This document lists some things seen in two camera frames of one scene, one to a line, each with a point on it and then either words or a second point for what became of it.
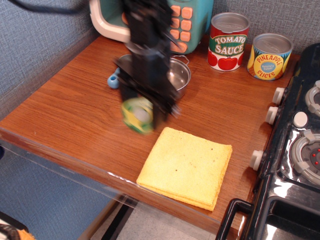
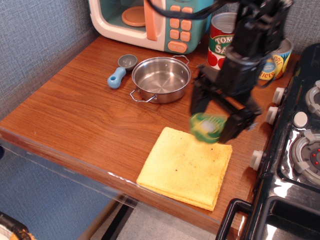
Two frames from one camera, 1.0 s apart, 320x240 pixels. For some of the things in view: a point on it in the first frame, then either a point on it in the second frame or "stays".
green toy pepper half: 138,114 to 207,127
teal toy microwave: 188,26 stays
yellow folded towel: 186,168 stays
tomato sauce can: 227,40 stays
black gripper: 146,72 to 234,81
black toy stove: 287,206 stays
